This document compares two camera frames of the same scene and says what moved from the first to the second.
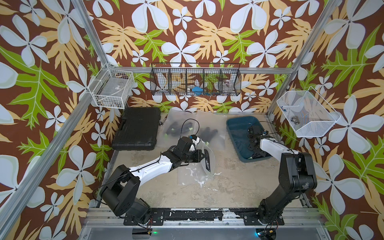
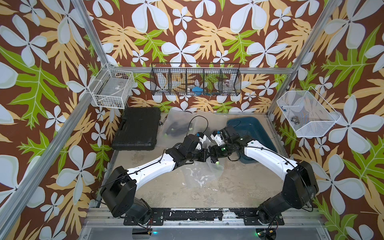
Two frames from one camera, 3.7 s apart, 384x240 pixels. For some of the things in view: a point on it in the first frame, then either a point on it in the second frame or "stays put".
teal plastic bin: [237, 127] stays put
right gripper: [259, 154] -> [214, 152]
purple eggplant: [177, 128] stays put
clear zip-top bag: [212, 129] stays put
